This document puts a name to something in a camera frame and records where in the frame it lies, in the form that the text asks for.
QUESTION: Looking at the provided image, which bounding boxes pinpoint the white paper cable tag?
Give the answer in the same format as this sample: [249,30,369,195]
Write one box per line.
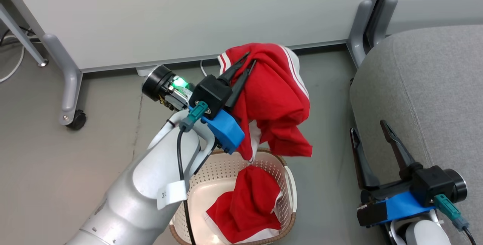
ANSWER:
[156,180,188,211]

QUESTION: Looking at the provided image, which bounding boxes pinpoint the white floor cable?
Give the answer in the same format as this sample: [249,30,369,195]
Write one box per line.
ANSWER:
[0,35,25,83]

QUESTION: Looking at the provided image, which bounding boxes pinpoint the cream perforated laundry basket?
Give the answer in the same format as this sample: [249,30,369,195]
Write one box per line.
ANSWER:
[169,149,298,245]

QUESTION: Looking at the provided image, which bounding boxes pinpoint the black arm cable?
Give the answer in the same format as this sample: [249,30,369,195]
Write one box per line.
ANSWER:
[461,225,478,245]
[177,128,197,245]

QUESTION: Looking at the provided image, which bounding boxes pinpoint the teal left camera connector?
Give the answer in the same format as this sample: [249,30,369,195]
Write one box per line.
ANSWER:
[179,101,209,132]

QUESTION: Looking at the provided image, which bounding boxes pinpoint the grey fabric sofa seat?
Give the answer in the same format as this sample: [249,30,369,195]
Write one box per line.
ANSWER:
[349,24,483,245]

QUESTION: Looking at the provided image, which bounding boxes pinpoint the grey metal table leg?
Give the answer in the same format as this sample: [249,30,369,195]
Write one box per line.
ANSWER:
[0,3,49,68]

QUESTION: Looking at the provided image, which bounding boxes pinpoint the black caster wheel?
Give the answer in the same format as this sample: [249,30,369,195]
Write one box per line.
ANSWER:
[66,110,87,131]

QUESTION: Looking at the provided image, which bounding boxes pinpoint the blue right camera mount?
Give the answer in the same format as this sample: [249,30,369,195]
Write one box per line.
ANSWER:
[357,190,438,227]

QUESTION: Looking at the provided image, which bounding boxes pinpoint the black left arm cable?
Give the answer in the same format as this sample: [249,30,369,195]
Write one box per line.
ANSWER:
[177,128,197,245]

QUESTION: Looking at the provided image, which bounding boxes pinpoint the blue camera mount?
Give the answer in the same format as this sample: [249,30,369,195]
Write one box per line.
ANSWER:
[188,106,246,155]
[357,190,438,227]

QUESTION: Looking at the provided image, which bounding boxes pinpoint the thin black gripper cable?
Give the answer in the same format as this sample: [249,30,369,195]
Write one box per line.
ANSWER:
[192,139,218,177]

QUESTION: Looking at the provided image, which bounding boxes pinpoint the wide white partition panel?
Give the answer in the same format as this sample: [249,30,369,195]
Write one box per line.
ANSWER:
[0,0,380,74]

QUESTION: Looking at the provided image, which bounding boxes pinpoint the black floor cables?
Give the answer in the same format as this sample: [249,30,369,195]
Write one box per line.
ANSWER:
[0,26,40,47]

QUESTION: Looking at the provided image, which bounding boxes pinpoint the blue left camera mount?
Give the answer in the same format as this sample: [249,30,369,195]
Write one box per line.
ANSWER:
[188,106,246,155]

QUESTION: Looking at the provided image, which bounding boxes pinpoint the grey partition leg with caster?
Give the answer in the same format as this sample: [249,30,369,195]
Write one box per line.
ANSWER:
[42,33,83,126]

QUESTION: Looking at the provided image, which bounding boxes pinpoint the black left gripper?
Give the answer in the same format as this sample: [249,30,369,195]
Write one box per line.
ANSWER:
[142,51,257,111]

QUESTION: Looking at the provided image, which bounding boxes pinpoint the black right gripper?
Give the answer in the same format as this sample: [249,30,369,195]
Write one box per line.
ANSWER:
[350,120,468,205]

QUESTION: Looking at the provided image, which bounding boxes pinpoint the red garment white trim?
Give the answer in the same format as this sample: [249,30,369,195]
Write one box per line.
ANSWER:
[206,165,283,244]

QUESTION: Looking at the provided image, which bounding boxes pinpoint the teal right camera connector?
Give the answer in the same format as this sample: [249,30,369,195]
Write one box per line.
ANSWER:
[433,194,471,231]

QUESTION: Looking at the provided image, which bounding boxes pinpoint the teal camera connector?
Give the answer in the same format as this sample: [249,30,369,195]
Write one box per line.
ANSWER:
[179,101,209,132]
[433,194,471,231]

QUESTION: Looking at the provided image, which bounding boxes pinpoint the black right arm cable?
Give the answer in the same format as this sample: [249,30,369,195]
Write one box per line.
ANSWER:
[461,225,478,245]

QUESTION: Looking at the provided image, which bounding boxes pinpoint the red garment white stripes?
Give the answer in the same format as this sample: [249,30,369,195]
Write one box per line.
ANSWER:
[218,43,313,162]

